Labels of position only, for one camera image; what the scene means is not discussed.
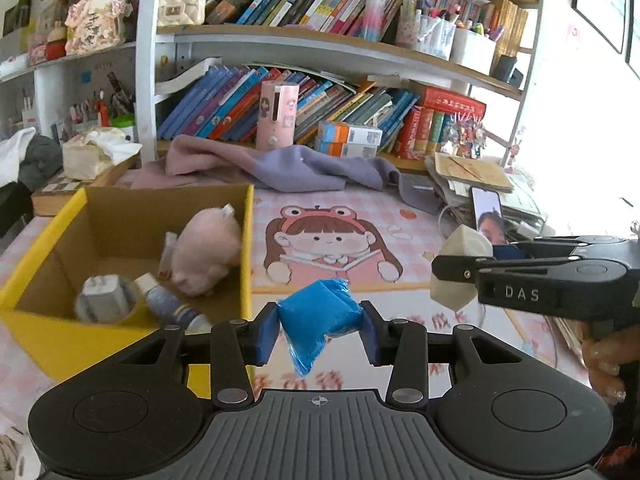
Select white tape roll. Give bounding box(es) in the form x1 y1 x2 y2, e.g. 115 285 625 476
431 226 494 312

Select small blue bottle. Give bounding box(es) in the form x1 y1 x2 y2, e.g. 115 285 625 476
134 273 213 334

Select blue plastic packet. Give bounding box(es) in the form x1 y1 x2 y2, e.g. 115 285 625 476
278 278 363 377

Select pink plush pig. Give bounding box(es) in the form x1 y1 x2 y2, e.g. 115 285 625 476
170 204 242 297

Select white charger plug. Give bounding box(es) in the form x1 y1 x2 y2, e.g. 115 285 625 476
75 274 131 324

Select right human hand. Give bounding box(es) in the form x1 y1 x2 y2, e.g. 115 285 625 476
577 322 627 406

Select smartphone with video call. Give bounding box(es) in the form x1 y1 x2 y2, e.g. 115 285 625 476
470 186 506 246

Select brown paper envelope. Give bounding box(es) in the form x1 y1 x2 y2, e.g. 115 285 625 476
434 153 514 193

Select colourful figure display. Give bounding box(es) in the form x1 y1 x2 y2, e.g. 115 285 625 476
449 113 486 159

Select yellow cardboard box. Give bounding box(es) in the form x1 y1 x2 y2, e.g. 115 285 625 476
1 184 254 382

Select red dictionary book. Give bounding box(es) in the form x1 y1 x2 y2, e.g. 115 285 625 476
391 84 487 161

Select orange white box stack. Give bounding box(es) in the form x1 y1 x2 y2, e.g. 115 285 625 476
314 122 383 159

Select purple cloth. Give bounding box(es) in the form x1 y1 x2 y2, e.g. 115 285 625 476
131 136 442 214

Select white pen holder box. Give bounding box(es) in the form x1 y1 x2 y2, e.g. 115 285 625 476
450 28 496 75

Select pink cylindrical gadget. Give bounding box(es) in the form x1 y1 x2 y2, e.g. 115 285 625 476
256 80 299 152

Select gradient pink blue bottle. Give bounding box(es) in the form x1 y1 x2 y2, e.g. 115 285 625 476
361 0 386 42

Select pile of clothes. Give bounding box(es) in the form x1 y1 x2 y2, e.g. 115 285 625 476
1 127 63 238

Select white quilted pearl handbag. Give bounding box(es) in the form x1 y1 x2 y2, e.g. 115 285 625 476
157 0 206 27

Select pink doll figurine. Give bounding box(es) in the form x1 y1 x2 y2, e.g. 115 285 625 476
65 0 132 55

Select white charging cable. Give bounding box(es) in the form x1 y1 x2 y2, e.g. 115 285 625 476
437 204 467 241

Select white bookshelf frame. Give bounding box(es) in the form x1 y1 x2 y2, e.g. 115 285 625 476
1 0 541 162

